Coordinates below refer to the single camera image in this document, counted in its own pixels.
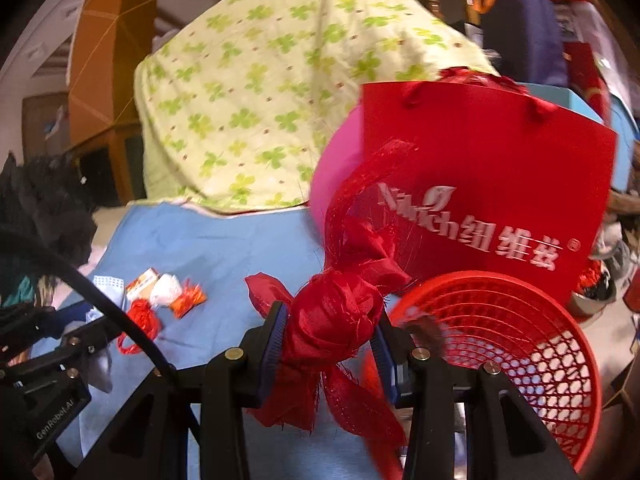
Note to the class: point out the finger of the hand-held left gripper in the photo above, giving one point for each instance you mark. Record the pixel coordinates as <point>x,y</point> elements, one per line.
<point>70,347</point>
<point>65,317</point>

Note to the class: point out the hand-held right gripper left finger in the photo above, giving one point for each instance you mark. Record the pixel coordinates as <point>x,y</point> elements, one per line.
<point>272,347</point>

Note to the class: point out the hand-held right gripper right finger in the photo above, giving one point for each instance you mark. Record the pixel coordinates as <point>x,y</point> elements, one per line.
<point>385,357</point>

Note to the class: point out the red fabric ribbon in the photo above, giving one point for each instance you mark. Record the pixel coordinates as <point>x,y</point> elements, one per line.
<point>335,320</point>

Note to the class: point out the small orange and white box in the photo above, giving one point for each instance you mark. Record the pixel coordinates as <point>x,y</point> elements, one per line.
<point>142,282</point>

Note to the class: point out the red mesh basket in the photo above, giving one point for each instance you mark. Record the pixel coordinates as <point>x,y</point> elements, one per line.
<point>500,310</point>

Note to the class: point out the teal cloth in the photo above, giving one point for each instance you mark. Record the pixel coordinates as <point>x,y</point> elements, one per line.
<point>20,287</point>

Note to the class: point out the small red plastic scrap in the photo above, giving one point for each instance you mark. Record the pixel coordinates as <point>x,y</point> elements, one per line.
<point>145,317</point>

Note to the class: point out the orange crumpled wrapper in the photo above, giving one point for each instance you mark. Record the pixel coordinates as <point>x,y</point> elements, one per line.
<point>187,300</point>

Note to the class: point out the white crumpled tissue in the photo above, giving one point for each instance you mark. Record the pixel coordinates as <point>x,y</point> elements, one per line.
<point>167,290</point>

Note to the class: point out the black fluffy garment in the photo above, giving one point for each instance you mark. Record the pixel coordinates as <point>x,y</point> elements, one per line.
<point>45,210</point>

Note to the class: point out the blue blanket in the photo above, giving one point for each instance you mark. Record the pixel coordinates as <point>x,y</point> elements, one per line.
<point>200,250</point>

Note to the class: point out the pink pillow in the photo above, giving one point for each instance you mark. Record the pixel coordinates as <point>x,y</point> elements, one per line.
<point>335,185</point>

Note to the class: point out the brown wooden door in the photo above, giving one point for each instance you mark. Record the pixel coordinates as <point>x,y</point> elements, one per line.
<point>40,125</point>

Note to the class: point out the red paper bag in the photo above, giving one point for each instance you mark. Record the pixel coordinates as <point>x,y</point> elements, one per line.
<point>475,160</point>

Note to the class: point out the red shiny plastic bag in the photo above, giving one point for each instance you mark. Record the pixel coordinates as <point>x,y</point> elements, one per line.
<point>592,280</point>

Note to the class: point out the orange wooden cabinet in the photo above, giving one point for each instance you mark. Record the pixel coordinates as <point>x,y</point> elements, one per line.
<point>110,60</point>

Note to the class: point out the green clover print quilt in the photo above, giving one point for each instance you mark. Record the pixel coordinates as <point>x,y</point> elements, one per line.
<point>250,85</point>

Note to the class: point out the light blue box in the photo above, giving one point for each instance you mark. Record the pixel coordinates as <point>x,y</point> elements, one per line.
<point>555,100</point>

